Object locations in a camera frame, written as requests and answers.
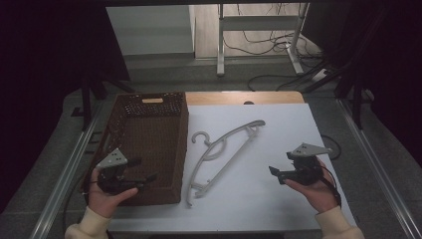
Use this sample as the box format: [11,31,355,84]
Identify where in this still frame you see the white cabinet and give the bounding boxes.
[105,4,197,57]

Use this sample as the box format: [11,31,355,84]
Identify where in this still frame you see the black stand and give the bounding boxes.
[71,63,135,131]
[300,19,392,130]

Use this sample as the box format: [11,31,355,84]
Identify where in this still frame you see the black floor cables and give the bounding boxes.
[222,3,321,58]

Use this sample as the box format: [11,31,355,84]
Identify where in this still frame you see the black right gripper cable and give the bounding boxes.
[318,164,342,208]

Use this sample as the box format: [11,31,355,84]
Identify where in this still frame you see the person's right hand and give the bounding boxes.
[284,156,340,214]

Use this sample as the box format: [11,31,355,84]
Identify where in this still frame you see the brown woven basket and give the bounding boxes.
[82,92,190,207]

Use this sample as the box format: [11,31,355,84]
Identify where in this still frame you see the metal rail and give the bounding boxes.
[335,99,422,239]
[29,102,105,239]

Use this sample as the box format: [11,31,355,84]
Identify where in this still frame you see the person's left hand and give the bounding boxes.
[87,167,139,219]

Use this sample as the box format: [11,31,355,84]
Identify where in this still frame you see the white power strip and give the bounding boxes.
[311,68,330,83]

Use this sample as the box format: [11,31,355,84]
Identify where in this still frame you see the grey plastic clothes hanger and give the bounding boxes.
[185,119,267,208]

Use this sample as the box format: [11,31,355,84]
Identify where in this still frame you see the white desk frame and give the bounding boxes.
[216,3,311,78]

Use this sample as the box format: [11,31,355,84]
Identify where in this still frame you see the white table sheet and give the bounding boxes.
[108,103,358,233]

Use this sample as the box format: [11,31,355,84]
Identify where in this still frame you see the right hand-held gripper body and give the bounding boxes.
[286,142,333,186]

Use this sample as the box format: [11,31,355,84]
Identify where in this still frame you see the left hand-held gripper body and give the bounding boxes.
[96,147,137,196]

